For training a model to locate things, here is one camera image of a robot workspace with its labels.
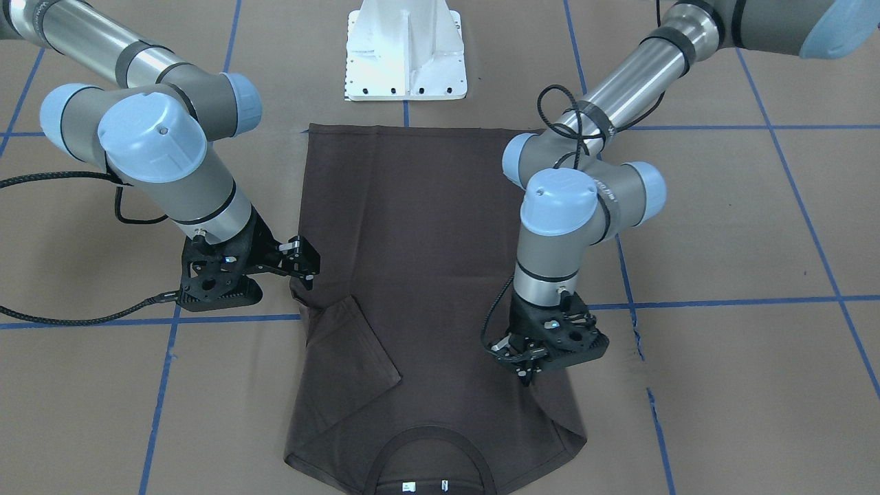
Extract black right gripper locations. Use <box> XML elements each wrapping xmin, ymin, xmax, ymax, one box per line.
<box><xmin>180</xmin><ymin>209</ymin><xmax>321</xmax><ymax>312</ymax></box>

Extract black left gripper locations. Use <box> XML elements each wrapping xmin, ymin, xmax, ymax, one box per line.
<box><xmin>489</xmin><ymin>291</ymin><xmax>610</xmax><ymax>386</ymax></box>

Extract dark brown t-shirt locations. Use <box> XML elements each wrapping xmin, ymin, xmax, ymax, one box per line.
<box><xmin>285</xmin><ymin>123</ymin><xmax>586</xmax><ymax>494</ymax></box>

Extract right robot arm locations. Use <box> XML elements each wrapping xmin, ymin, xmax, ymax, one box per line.
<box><xmin>2</xmin><ymin>1</ymin><xmax>320</xmax><ymax>312</ymax></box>

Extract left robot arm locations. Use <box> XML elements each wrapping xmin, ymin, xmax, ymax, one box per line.
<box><xmin>481</xmin><ymin>1</ymin><xmax>879</xmax><ymax>386</ymax></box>

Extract blue tape grid lines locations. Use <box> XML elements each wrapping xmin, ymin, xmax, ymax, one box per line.
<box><xmin>0</xmin><ymin>0</ymin><xmax>880</xmax><ymax>495</ymax></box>

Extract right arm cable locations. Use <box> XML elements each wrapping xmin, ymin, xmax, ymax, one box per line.
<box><xmin>0</xmin><ymin>171</ymin><xmax>183</xmax><ymax>327</ymax></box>

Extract white camera mast base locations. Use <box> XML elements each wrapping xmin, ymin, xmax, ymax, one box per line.
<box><xmin>344</xmin><ymin>1</ymin><xmax>468</xmax><ymax>102</ymax></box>

